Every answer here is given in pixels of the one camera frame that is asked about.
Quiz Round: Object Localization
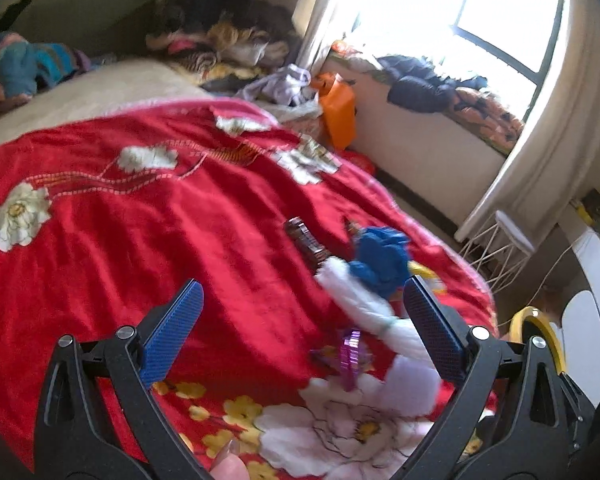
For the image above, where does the white wire stool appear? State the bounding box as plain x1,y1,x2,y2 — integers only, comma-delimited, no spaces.
457,210,537,293

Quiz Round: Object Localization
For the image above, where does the red plastic bag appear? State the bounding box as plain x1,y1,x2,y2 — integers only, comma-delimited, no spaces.
347,152,376,173

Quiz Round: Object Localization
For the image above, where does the beige bed sheet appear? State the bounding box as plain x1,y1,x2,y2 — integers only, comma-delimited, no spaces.
0,57,216,148

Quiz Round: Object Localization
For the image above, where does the small yellow item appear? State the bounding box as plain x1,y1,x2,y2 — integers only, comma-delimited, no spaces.
570,199,593,226

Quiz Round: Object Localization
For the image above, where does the orange patterned blanket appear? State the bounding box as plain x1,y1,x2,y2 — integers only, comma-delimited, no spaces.
450,87,526,153

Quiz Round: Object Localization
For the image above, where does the cream curtain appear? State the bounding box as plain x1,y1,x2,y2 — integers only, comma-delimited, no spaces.
292,0,361,76
455,0,600,243

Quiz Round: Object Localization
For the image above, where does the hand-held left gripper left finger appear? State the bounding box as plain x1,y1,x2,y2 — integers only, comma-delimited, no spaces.
34,279,213,480

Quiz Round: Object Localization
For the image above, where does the pale lavender garment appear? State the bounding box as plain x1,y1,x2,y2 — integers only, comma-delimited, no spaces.
235,64,313,108

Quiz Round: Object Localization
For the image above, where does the colourful knitted cloth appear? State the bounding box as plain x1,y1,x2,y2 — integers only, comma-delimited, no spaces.
0,30,93,111

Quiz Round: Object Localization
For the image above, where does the yellow wrapper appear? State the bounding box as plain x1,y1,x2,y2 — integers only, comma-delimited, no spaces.
407,261,448,296

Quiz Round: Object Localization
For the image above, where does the person's left hand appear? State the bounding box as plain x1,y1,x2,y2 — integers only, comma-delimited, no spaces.
211,440,248,480

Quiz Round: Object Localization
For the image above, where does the dark green headboard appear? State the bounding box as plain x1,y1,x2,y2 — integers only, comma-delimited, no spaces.
0,0,181,61

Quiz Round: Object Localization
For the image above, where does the yellow-rimmed black trash bin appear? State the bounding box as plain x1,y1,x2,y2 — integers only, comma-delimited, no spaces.
509,306,568,376

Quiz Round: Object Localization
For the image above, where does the white cable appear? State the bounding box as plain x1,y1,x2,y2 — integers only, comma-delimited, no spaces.
532,245,576,301

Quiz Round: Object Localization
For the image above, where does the red floral blanket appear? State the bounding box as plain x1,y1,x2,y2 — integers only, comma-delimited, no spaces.
0,99,498,480

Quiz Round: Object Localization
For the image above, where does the white window seat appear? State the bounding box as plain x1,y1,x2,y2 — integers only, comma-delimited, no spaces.
320,40,526,233

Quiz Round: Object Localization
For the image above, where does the orange bag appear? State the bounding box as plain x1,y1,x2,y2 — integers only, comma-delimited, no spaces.
312,72,357,150

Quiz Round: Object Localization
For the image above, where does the blue cloth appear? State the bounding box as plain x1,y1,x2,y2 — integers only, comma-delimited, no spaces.
352,226,412,301

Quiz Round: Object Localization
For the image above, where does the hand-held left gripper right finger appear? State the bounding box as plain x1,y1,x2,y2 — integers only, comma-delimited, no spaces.
403,276,596,480

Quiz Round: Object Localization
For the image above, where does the pile of clothes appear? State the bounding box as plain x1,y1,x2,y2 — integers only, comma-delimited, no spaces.
145,0,306,86

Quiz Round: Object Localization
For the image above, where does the window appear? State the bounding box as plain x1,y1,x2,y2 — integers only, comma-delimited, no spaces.
325,0,566,86

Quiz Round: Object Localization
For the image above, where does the dark navy jacket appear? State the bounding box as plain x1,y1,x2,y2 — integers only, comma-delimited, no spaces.
380,54,488,113

